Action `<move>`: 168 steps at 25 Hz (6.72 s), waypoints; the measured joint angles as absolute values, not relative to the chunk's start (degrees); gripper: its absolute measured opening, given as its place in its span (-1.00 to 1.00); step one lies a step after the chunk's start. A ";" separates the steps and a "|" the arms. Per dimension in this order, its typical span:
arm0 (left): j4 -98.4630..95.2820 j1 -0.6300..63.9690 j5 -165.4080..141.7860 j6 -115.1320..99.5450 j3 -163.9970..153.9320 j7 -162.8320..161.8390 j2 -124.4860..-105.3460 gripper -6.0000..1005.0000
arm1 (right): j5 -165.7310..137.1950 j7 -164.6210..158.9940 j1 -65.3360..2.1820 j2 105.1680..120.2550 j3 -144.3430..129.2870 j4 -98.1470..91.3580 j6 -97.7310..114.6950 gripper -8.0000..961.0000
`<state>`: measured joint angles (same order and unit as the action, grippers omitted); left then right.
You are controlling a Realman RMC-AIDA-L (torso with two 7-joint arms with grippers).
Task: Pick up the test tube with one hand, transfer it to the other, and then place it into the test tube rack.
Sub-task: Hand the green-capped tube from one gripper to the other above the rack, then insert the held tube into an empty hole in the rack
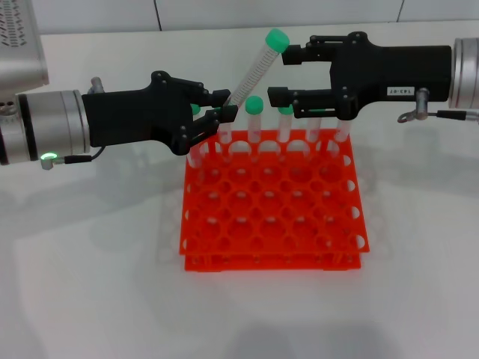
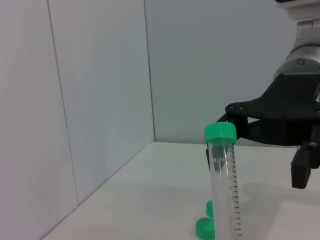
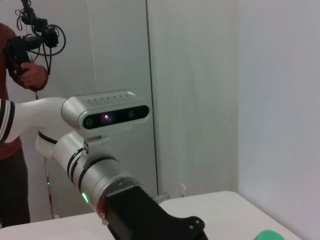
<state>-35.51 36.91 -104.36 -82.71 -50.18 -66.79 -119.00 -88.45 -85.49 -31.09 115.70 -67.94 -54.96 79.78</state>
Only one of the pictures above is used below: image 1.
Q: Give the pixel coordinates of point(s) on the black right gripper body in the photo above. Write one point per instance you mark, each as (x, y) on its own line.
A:
(393, 73)

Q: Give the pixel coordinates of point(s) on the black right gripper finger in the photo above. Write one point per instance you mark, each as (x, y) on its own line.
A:
(280, 96)
(292, 55)

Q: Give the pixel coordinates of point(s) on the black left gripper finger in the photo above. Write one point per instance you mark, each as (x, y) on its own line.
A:
(219, 98)
(226, 114)

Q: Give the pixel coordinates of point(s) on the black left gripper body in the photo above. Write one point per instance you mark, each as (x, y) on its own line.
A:
(131, 116)

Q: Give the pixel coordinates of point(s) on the black-graduated green-capped test tube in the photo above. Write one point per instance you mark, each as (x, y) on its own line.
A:
(258, 71)

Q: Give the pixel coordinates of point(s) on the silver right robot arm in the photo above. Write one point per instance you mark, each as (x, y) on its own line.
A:
(466, 75)

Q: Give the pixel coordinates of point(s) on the red-printed green-capped test tube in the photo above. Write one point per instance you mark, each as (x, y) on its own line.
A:
(225, 134)
(343, 131)
(314, 131)
(195, 109)
(195, 159)
(286, 129)
(254, 104)

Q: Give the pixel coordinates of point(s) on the orange plastic test tube rack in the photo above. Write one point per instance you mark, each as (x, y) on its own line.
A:
(278, 259)

